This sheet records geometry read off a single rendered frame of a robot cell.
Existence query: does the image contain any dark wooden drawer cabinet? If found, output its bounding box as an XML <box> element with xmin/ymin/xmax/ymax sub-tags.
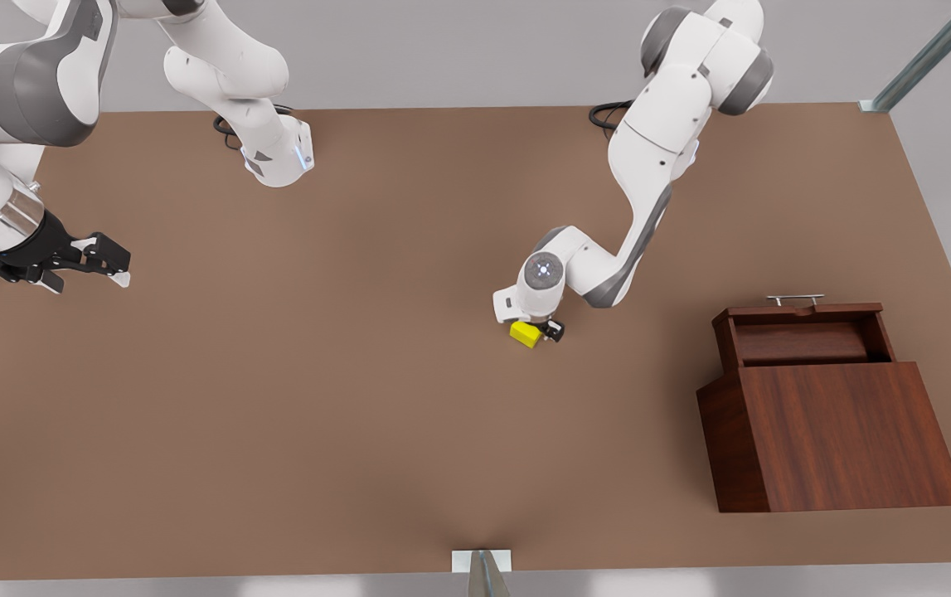
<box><xmin>696</xmin><ymin>362</ymin><xmax>951</xmax><ymax>514</ymax></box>

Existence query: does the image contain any black cable loop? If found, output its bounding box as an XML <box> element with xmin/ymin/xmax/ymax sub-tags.
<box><xmin>212</xmin><ymin>103</ymin><xmax>295</xmax><ymax>152</ymax></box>
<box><xmin>589</xmin><ymin>100</ymin><xmax>635</xmax><ymax>139</ymax></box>

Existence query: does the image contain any wooden drawer with silver handle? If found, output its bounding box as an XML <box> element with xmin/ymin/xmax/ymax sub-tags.
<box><xmin>711</xmin><ymin>294</ymin><xmax>898</xmax><ymax>371</ymax></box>

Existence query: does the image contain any silver frame post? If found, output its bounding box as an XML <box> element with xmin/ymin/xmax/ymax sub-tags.
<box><xmin>451</xmin><ymin>548</ymin><xmax>514</xmax><ymax>597</ymax></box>
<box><xmin>858</xmin><ymin>0</ymin><xmax>951</xmax><ymax>114</ymax></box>

